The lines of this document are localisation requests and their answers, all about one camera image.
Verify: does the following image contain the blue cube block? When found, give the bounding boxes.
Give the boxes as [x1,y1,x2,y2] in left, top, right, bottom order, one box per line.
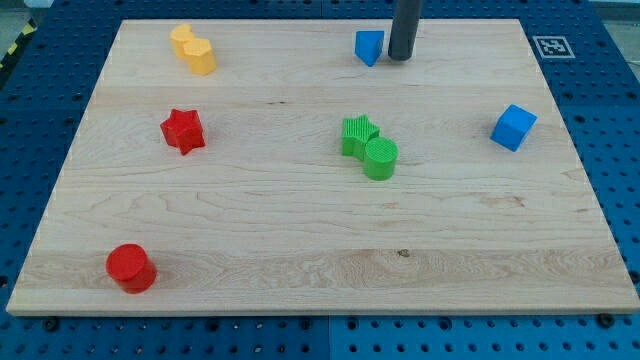
[490,104,537,152]

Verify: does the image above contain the green star block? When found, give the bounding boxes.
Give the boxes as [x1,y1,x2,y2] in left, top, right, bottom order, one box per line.
[341,114,380,161]

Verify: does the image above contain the light wooden board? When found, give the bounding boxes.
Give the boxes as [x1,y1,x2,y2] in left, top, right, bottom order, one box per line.
[7,19,639,316]

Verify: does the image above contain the green cylinder block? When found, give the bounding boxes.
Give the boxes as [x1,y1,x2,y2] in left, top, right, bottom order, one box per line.
[363,137,399,181]

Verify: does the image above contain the blue triangular prism block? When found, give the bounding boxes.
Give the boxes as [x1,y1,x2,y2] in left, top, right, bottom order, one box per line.
[354,30,384,67]

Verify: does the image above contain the red star block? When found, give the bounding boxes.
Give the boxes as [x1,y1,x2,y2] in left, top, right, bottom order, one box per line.
[160,109,206,155]

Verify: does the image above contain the yellow hexagon block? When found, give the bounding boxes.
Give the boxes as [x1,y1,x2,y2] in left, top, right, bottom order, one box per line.
[184,38,217,75]

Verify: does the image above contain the red cylinder block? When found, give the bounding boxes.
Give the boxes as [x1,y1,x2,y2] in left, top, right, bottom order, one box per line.
[105,243,157,294]

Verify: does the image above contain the white fiducial marker tag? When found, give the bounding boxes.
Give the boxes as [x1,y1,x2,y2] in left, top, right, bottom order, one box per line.
[533,35,575,59]

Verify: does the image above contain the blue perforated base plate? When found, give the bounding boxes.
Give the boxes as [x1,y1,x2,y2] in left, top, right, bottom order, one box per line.
[1,1,639,359]

